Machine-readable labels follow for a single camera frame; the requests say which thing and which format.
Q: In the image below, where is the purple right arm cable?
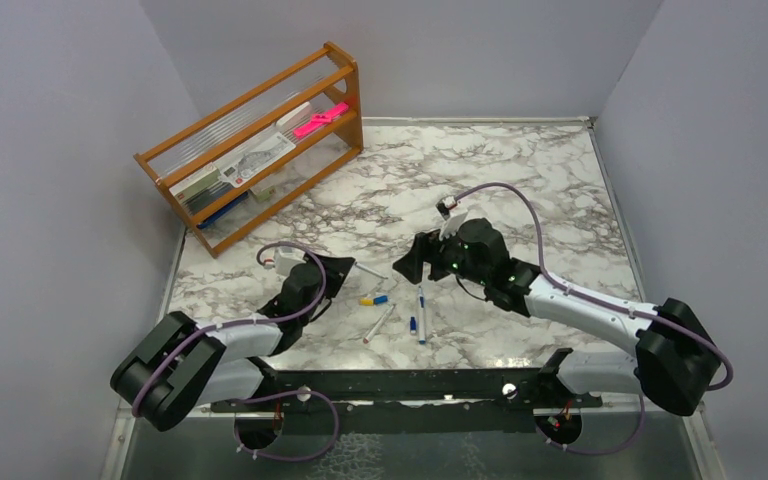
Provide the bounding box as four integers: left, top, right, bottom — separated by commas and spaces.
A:
453, 182, 735, 458

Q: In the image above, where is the thin white pen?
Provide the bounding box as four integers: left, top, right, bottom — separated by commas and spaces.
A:
355, 262, 389, 280

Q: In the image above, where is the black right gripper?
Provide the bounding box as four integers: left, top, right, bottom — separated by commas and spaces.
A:
393, 221, 489, 287

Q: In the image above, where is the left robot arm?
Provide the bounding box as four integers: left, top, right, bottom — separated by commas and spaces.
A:
110, 256, 356, 432

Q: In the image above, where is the pink plastic tool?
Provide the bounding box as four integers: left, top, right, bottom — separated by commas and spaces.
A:
292, 102, 350, 139

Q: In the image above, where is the white eraser block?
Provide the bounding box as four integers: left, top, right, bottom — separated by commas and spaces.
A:
275, 101, 313, 130

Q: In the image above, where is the wooden shelf rack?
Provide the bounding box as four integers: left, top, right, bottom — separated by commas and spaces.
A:
134, 42, 364, 258

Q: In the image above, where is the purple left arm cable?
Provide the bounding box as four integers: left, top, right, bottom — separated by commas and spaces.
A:
130, 241, 342, 463

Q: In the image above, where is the black mounting rail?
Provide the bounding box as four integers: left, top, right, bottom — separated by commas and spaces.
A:
210, 350, 602, 435

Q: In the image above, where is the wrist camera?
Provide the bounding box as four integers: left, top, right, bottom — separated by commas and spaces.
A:
436, 196, 469, 240
272, 246, 304, 276

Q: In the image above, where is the green white book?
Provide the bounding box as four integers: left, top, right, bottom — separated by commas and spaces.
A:
169, 163, 225, 214

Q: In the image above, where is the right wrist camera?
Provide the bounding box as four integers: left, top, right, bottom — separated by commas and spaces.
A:
436, 196, 469, 240

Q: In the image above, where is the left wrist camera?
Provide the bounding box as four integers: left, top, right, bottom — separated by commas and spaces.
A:
272, 246, 304, 276

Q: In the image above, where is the yellow blue marker cap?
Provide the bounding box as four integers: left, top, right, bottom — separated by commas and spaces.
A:
359, 295, 389, 306

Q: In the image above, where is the white calculator box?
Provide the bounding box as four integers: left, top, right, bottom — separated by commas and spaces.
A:
213, 132, 295, 188

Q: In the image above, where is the white blue marker pen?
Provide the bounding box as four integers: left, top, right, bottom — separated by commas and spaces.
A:
417, 285, 427, 345

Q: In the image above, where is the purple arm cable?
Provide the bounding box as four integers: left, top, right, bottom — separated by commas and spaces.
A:
453, 182, 735, 458
130, 241, 342, 463

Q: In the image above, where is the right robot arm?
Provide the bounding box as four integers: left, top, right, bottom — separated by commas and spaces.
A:
393, 217, 724, 416

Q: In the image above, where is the white red-tipped marker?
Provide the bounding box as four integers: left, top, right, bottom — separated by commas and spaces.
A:
363, 304, 396, 344

